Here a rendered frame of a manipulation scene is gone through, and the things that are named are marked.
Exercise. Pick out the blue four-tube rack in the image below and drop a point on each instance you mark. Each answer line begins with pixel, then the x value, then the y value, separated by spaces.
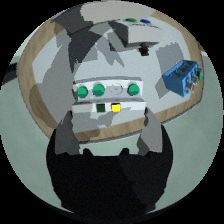
pixel 178 85

